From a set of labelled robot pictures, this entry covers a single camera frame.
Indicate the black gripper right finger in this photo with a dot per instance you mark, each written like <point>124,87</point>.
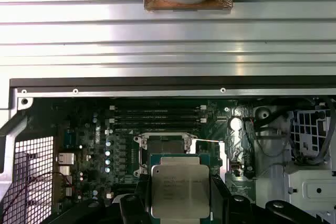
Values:
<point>223,208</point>

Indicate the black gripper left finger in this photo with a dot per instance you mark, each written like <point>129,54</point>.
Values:
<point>131,208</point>

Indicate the silver topped CPU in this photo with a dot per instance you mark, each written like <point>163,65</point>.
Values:
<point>181,190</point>

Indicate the metal CPU socket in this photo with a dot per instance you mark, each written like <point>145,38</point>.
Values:
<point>143,143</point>

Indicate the black RAM slot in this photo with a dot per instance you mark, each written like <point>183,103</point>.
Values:
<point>157,108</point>
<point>157,114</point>
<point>157,127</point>
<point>157,121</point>

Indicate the green motherboard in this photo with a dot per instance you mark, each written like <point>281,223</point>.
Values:
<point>210,119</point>

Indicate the black open PC case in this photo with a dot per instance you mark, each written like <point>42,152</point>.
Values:
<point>157,94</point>

